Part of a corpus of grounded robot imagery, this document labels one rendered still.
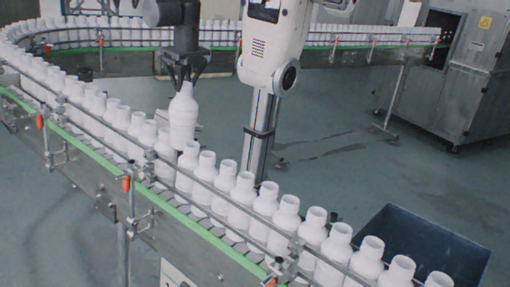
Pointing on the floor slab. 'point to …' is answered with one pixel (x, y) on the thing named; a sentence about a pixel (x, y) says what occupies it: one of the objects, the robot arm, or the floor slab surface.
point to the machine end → (457, 74)
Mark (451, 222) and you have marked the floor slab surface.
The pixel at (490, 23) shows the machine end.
